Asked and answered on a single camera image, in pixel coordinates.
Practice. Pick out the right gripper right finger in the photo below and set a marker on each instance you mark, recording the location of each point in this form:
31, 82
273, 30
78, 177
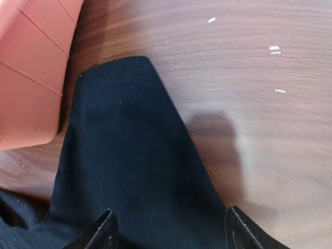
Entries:
243, 233

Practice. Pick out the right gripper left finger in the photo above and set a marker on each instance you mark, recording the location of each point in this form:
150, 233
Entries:
102, 234

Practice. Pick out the black t-shirt blue logo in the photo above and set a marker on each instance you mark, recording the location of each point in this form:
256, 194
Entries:
127, 150

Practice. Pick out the orange plastic bin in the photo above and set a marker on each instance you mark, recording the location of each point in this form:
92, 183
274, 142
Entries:
36, 38

